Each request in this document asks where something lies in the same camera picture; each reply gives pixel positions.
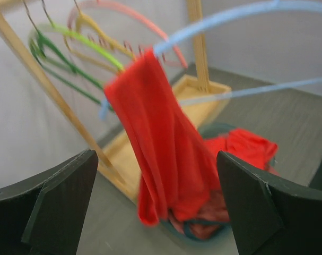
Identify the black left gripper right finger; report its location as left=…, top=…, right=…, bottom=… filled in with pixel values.
left=217, top=151, right=322, bottom=254

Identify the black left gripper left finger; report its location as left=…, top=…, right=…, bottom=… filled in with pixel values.
left=0, top=150, right=98, bottom=254

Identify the pink tank top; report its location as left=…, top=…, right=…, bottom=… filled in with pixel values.
left=168, top=191, right=230, bottom=241

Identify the red tank top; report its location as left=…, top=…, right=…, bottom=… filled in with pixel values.
left=104, top=50, right=278, bottom=226

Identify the dark green hanger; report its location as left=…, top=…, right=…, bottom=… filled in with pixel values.
left=22, top=1, right=114, bottom=114

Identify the lime green hanger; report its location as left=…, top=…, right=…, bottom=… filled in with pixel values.
left=41, top=0, right=124, bottom=74

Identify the yellow hanger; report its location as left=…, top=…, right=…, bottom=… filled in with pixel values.
left=64, top=1, right=136, bottom=74

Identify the light blue hanger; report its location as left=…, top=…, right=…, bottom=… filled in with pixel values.
left=98, top=0, right=322, bottom=122

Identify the pink hanger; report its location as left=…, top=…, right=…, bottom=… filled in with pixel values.
left=80, top=1, right=188, bottom=69

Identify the teal plastic tub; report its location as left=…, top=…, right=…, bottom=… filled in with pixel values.
left=163, top=123, right=278, bottom=243

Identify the wooden clothes rack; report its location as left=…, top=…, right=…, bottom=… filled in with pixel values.
left=0, top=1, right=231, bottom=201

